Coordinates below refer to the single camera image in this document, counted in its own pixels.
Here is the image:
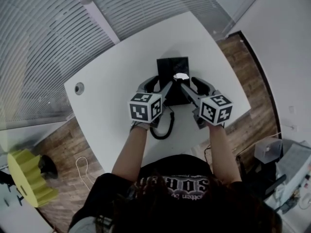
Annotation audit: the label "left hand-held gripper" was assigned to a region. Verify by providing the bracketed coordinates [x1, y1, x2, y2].
[128, 76, 173, 128]

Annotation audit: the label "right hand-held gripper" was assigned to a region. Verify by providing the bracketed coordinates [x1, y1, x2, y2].
[180, 76, 233, 130]

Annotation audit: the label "black rectangular box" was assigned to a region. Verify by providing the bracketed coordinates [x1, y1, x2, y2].
[156, 56, 190, 107]

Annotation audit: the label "person's left forearm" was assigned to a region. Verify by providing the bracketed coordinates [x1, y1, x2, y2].
[111, 126, 148, 182]

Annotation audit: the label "person's right forearm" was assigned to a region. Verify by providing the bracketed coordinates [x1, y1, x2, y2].
[208, 124, 242, 183]

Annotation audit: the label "black office chair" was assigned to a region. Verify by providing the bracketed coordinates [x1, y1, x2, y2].
[237, 151, 287, 201]

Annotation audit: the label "pale wristwatch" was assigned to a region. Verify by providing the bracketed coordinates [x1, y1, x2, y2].
[131, 120, 150, 131]

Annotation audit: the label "person's white trousers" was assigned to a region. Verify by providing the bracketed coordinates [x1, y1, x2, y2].
[184, 146, 207, 160]

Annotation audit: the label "person's black printed t-shirt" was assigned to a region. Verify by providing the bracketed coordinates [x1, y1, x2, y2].
[68, 154, 284, 233]

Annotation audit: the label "black round object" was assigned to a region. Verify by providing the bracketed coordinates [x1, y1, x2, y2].
[38, 154, 58, 179]

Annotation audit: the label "yellow-green folding stool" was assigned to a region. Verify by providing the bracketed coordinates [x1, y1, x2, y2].
[7, 149, 59, 208]

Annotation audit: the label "black stand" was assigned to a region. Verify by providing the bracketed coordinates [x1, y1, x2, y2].
[0, 171, 25, 207]

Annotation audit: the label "thin black cable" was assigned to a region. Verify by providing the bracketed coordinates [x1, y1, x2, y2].
[204, 143, 213, 165]

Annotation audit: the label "grey desk cable grommet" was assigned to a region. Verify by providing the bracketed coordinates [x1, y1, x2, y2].
[74, 82, 85, 96]

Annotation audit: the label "thin beige cable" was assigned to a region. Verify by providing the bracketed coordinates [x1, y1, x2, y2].
[233, 132, 282, 155]

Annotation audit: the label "white cable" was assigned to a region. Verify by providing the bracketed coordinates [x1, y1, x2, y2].
[75, 156, 95, 186]

